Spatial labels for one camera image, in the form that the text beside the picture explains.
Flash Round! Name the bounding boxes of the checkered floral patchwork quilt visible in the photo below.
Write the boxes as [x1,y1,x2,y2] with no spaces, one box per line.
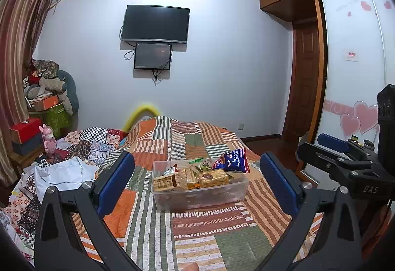
[0,127,130,262]

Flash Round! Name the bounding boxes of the clear plastic container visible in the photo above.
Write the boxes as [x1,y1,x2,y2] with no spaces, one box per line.
[151,157,250,211]

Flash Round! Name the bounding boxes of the large black television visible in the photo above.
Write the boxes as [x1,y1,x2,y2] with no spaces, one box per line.
[121,5,190,44]

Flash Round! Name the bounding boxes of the white plastic bag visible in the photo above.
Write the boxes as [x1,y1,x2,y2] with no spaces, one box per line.
[34,156,99,193]

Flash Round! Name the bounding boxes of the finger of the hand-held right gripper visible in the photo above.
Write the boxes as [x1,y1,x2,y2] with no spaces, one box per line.
[296,142,351,179]
[318,133,375,157]

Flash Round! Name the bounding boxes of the striped orange patchwork quilt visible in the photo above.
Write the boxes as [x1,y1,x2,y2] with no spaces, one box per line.
[72,116,324,271]

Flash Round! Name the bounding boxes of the wooden nightstand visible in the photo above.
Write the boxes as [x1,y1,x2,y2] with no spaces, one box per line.
[9,150,44,173]

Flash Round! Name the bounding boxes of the blue snack bag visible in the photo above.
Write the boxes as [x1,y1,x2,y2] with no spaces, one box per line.
[212,148,249,173]

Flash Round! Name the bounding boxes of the pink rabbit toy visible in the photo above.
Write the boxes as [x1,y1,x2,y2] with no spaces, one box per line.
[39,124,56,156]

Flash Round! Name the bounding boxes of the white heart-print wardrobe door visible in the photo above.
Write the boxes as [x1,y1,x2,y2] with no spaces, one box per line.
[298,0,395,167]

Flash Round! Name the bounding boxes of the short clear cracker packet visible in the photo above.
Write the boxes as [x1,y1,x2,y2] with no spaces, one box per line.
[198,170,230,189]

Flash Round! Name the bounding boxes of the floral cloth bundle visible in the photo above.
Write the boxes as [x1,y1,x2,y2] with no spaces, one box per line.
[32,59,59,78]

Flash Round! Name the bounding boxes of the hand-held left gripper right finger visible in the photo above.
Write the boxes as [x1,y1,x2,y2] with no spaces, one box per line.
[256,152,363,271]

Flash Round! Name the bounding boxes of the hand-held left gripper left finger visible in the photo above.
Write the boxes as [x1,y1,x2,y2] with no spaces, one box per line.
[33,151,142,271]

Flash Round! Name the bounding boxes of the yellow foam tube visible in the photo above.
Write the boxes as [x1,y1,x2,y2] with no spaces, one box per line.
[122,103,159,132]

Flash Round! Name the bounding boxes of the orange cardboard box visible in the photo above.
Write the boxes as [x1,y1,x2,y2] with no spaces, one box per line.
[32,95,59,111]

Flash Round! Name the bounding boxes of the brown wooden door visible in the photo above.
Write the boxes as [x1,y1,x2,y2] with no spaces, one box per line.
[282,21,321,145]

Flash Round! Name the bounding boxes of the small black monitor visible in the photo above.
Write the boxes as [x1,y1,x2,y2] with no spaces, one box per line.
[134,42,172,70]

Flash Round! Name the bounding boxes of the grey purple bag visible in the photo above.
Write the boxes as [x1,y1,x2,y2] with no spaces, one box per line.
[299,130,311,148]

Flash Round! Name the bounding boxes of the striped brown curtain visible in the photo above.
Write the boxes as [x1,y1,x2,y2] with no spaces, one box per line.
[0,0,64,188]

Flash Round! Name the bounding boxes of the red box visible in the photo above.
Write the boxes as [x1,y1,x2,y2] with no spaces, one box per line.
[9,118,42,145]

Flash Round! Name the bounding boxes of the dark grey box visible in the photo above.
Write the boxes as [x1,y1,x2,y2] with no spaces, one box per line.
[12,133,44,156]

